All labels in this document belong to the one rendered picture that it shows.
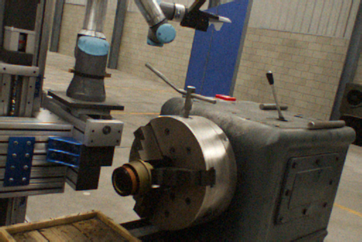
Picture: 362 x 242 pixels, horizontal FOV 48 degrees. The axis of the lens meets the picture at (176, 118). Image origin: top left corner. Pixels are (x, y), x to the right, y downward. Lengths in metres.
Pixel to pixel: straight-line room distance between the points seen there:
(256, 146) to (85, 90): 0.71
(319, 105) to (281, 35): 2.34
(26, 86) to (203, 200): 0.84
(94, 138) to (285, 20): 11.31
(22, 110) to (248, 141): 0.86
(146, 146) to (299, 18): 11.41
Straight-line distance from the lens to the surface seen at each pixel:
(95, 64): 1.56
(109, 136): 1.49
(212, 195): 1.06
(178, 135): 1.09
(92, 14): 1.70
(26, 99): 1.59
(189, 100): 1.11
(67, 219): 1.22
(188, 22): 1.81
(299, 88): 12.01
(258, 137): 1.13
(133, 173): 1.02
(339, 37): 11.72
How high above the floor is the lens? 1.42
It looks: 10 degrees down
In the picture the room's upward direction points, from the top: 11 degrees clockwise
